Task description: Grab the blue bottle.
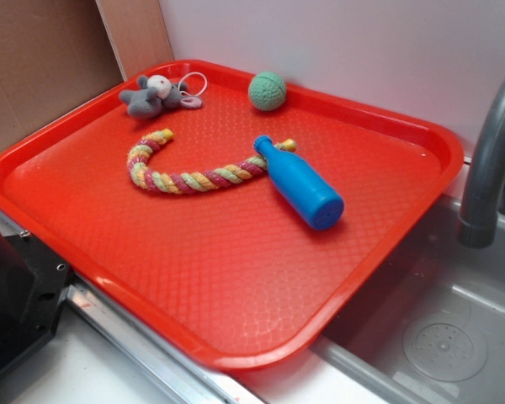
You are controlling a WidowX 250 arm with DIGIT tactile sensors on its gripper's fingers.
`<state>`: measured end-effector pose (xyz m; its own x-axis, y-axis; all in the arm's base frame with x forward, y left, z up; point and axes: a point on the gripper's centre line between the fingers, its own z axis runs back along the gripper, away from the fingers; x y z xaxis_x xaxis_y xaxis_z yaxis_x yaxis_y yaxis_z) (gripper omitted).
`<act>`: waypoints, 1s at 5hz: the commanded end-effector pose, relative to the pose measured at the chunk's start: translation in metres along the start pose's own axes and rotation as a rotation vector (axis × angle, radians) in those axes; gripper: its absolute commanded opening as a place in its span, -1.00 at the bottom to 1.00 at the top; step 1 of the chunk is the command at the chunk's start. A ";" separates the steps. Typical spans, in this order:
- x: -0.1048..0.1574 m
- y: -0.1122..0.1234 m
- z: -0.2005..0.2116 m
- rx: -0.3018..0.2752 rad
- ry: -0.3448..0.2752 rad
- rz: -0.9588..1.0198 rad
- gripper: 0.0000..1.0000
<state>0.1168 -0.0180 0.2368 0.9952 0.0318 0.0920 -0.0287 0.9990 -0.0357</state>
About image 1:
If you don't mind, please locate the grey toy faucet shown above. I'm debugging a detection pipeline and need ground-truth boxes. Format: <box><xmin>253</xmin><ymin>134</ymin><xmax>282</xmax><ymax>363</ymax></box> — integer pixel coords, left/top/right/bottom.
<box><xmin>457</xmin><ymin>80</ymin><xmax>505</xmax><ymax>248</ymax></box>

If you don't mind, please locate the blue plastic bottle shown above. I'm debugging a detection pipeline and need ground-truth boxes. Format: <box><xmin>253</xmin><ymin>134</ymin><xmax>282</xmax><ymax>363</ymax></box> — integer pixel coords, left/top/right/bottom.
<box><xmin>253</xmin><ymin>136</ymin><xmax>345</xmax><ymax>231</ymax></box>

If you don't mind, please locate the grey plastic sink basin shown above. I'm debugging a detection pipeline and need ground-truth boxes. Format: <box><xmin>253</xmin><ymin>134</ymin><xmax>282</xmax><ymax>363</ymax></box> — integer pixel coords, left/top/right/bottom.
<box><xmin>311</xmin><ymin>197</ymin><xmax>505</xmax><ymax>403</ymax></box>

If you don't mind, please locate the red plastic tray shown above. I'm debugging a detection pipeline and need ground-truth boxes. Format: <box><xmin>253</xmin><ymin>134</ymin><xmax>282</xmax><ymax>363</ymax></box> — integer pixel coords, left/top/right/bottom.
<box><xmin>0</xmin><ymin>61</ymin><xmax>464</xmax><ymax>370</ymax></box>

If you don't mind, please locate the silver metal rail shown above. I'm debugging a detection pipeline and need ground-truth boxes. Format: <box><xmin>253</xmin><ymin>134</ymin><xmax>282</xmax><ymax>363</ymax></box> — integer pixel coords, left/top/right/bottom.
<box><xmin>0</xmin><ymin>197</ymin><xmax>267</xmax><ymax>404</ymax></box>

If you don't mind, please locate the green rubber ball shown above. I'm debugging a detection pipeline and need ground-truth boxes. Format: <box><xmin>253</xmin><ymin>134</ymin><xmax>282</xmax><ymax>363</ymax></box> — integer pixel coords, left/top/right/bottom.
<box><xmin>248</xmin><ymin>72</ymin><xmax>287</xmax><ymax>112</ymax></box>

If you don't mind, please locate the brown cardboard panel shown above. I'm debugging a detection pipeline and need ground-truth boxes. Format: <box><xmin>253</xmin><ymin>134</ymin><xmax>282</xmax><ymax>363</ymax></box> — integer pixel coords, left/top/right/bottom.
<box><xmin>0</xmin><ymin>1</ymin><xmax>173</xmax><ymax>152</ymax></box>

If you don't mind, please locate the black metal bracket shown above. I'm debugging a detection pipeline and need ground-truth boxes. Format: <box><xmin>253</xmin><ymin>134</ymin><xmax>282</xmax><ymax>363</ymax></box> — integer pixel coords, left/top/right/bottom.
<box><xmin>0</xmin><ymin>232</ymin><xmax>72</xmax><ymax>379</ymax></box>

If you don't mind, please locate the grey plush mouse toy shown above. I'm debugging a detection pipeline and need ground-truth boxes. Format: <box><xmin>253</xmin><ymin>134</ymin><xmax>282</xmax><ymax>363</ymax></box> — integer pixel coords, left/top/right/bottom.
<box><xmin>119</xmin><ymin>72</ymin><xmax>208</xmax><ymax>120</ymax></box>

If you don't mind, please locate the multicolour braided rope toy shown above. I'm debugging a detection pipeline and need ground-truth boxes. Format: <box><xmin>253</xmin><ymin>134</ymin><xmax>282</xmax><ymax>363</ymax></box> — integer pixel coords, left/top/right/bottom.
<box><xmin>126</xmin><ymin>129</ymin><xmax>298</xmax><ymax>196</ymax></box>

